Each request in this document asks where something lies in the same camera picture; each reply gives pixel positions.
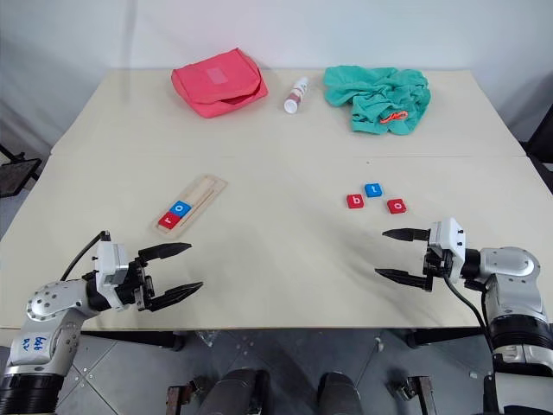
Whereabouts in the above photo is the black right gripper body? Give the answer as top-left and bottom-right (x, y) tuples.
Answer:
(421, 242), (455, 293)

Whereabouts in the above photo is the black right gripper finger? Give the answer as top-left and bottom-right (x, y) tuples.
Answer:
(373, 267), (434, 294)
(381, 227), (433, 244)

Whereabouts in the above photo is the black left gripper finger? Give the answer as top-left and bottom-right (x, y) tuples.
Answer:
(148, 281), (205, 314)
(137, 242), (193, 265)

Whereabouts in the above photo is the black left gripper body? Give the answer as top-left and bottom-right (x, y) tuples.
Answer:
(114, 255), (157, 313)

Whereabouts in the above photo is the red tile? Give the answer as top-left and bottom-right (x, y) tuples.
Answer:
(157, 211), (181, 231)

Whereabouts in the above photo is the blue tile letter o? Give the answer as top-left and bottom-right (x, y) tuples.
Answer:
(168, 200), (193, 219)

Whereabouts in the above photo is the wooden letter tray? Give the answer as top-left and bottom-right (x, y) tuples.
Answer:
(150, 174), (229, 238)

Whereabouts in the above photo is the dark rounded shape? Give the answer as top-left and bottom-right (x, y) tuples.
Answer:
(200, 367), (271, 415)
(317, 370), (361, 415)

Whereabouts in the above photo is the crumpled green cloth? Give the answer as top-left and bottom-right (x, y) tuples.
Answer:
(322, 65), (432, 136)

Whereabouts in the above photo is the black metal stand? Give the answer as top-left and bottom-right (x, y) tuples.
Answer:
(0, 144), (43, 199)

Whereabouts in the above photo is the pink fabric pouch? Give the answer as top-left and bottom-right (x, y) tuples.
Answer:
(170, 48), (270, 118)

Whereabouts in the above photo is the small white bottle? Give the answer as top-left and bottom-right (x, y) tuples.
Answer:
(283, 76), (310, 115)

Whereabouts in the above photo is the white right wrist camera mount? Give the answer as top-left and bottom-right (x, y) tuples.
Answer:
(429, 217), (468, 278)

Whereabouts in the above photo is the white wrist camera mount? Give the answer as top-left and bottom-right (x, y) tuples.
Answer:
(93, 240), (130, 310)
(429, 217), (468, 278)

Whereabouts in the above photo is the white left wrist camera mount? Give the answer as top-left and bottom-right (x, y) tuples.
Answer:
(93, 240), (130, 310)

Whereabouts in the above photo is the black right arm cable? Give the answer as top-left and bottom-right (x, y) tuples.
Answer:
(441, 276), (498, 361)

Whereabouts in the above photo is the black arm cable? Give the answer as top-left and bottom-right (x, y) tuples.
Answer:
(59, 230), (111, 283)
(441, 276), (498, 361)

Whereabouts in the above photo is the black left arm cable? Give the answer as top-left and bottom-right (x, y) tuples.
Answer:
(59, 230), (111, 283)

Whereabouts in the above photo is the rusty metal caster bracket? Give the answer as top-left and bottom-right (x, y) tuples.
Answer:
(165, 374), (209, 415)
(390, 374), (435, 415)

